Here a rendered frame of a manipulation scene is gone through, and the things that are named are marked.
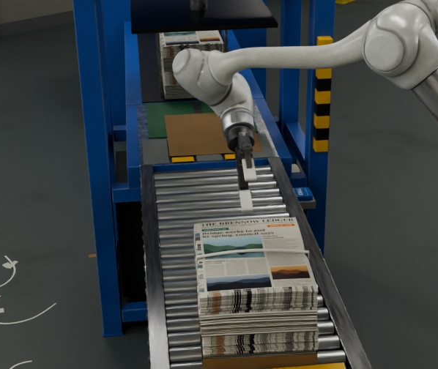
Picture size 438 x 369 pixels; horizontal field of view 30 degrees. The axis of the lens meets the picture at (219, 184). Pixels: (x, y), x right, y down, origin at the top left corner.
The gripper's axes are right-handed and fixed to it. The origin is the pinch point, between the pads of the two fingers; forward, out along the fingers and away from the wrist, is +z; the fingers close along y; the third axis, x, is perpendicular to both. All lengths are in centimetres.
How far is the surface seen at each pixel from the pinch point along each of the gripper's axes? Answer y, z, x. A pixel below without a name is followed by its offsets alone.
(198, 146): 85, -88, 5
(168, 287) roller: 38.3, 4.3, 21.8
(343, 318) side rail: 27.2, 24.6, -24.8
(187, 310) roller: 32.3, 15.5, 17.2
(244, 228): 12.4, 2.6, 0.8
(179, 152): 82, -83, 12
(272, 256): 5.7, 16.4, -4.3
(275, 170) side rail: 72, -63, -23
